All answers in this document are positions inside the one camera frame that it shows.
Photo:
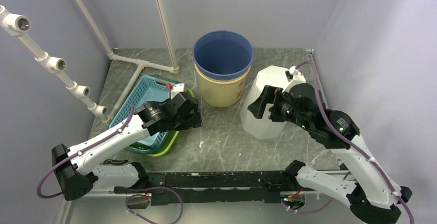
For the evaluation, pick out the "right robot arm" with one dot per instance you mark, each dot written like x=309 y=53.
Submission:
x=372 y=196

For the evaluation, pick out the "white octagonal bin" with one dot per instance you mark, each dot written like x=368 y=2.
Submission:
x=263 y=128

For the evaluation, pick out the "dark green basket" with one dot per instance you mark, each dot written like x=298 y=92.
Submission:
x=160 y=144

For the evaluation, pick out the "lime green basket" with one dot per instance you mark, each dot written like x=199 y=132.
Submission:
x=160 y=143

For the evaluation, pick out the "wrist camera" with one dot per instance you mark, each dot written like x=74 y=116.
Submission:
x=174 y=89
x=294 y=77

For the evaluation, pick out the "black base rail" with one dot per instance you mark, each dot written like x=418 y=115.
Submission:
x=268 y=186

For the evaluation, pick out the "white PVC pipe frame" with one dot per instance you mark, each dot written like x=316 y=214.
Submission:
x=57 y=28

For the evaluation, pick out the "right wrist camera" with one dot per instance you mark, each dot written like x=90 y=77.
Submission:
x=294 y=77

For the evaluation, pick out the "cream cartoon bucket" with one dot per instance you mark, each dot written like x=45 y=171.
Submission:
x=221 y=93

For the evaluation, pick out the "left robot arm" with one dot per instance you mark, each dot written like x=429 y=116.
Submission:
x=79 y=168

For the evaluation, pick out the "blue bucket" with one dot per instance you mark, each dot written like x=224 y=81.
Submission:
x=223 y=55

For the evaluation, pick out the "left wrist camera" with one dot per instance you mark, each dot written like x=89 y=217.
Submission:
x=174 y=89

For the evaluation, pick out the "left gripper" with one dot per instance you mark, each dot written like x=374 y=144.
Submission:
x=193 y=120

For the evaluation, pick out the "light blue perforated basket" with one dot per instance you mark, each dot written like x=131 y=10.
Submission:
x=143 y=103

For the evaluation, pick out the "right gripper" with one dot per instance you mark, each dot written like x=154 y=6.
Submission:
x=270 y=94

